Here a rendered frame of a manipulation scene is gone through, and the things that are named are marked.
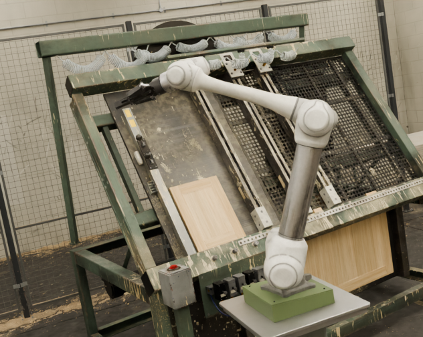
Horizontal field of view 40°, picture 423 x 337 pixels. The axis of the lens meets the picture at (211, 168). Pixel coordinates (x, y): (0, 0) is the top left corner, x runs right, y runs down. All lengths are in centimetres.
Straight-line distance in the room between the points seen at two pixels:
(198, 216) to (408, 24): 729
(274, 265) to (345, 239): 173
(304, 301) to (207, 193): 104
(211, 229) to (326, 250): 96
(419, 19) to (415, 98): 127
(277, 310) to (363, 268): 172
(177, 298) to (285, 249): 69
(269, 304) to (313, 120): 79
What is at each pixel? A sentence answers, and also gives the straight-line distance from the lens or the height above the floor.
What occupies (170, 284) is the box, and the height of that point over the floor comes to 88.
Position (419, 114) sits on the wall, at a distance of 1003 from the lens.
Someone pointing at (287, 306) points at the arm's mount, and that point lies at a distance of 248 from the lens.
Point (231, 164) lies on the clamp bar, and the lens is 338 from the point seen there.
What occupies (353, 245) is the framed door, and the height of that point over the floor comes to 55.
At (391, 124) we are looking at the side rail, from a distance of 429.
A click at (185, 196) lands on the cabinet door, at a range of 322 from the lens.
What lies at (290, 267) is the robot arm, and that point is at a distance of 226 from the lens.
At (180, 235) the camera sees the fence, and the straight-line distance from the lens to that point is 308.
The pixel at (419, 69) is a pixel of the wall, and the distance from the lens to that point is 989.
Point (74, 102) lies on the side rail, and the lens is 337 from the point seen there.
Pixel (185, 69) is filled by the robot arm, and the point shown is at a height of 182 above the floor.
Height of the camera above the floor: 174
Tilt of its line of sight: 8 degrees down
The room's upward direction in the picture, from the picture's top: 10 degrees counter-clockwise
